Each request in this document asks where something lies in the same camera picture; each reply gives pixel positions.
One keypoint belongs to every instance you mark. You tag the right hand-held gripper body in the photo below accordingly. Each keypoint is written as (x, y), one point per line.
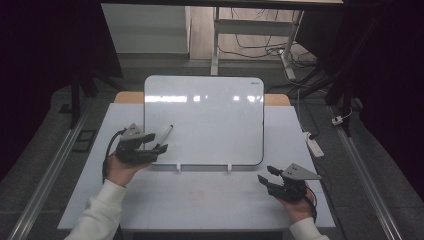
(288, 190)

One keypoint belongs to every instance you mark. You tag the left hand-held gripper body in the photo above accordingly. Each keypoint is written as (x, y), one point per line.
(133, 151)

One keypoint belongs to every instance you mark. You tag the black and white marker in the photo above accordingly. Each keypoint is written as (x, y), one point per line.
(166, 133)

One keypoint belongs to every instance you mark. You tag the white whiteboard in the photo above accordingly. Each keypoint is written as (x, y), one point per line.
(213, 133)

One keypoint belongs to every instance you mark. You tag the person's right hand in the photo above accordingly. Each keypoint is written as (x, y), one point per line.
(300, 210)

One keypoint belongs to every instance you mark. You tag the person's left hand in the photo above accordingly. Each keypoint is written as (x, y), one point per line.
(121, 171)

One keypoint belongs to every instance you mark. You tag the white whiteboard foot clip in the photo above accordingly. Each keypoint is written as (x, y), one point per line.
(178, 167)
(229, 167)

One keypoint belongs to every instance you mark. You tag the wooden board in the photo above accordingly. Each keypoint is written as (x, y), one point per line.
(128, 97)

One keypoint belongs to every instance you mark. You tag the white power strip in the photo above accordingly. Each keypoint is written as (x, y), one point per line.
(315, 146)

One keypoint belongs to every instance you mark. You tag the black floor plate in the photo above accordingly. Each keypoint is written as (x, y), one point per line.
(84, 140)

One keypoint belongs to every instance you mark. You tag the black metal stand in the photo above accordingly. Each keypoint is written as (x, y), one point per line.
(75, 100)
(346, 100)

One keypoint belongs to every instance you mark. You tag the small white adapter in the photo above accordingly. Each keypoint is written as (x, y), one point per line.
(337, 120)

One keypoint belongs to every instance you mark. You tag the metal floor rail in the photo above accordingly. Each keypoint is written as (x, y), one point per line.
(50, 180)
(366, 176)

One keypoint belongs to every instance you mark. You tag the white desk frame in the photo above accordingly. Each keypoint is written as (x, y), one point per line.
(253, 27)

